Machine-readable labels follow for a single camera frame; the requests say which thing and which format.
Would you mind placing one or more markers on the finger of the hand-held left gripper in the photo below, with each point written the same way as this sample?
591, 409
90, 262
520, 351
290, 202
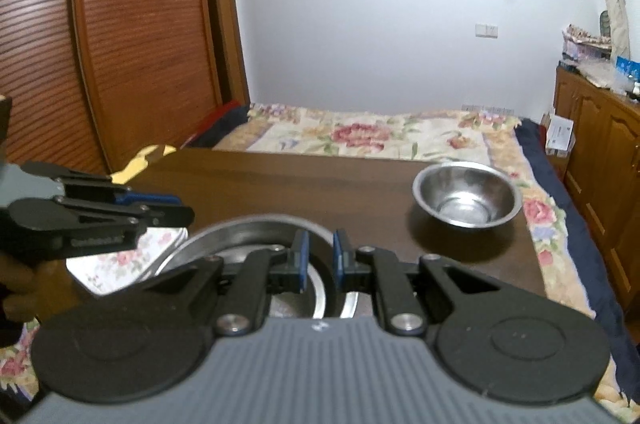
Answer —
147, 198
167, 216

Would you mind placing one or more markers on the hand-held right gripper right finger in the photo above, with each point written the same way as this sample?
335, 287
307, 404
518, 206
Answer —
339, 261

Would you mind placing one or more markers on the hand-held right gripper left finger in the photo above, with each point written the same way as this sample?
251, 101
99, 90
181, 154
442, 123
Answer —
301, 261

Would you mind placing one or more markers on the stainless steel bowl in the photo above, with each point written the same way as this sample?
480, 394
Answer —
235, 229
465, 199

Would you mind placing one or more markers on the square floral plate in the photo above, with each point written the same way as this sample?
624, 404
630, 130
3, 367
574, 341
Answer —
115, 269

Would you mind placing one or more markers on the person's left hand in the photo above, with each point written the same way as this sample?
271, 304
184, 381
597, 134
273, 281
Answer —
35, 289

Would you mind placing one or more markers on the yellow plush toy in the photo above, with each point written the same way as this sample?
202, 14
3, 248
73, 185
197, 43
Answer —
135, 166

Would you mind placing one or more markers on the red cloth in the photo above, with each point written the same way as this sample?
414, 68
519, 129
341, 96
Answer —
220, 121

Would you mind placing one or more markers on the floral blanket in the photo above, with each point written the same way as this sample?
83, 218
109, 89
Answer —
370, 134

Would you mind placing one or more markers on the louvred wooden wardrobe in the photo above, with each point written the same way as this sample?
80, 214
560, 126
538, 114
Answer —
125, 54

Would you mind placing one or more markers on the white cardboard box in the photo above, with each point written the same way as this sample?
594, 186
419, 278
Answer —
560, 135

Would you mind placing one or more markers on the wooden sideboard cabinet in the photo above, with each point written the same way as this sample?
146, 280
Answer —
605, 154

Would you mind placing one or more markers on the clear plastic bag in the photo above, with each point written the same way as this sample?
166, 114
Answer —
600, 75

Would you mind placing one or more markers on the patterned fabric basket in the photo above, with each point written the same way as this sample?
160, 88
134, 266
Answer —
585, 41

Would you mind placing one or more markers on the blue white box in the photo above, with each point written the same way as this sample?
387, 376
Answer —
629, 68

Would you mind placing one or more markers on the dark green round object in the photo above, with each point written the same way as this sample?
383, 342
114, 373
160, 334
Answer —
605, 24

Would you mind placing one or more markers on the white wall socket strip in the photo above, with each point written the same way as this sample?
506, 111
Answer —
489, 108

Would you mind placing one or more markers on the white wall switch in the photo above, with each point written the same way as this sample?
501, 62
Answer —
486, 30

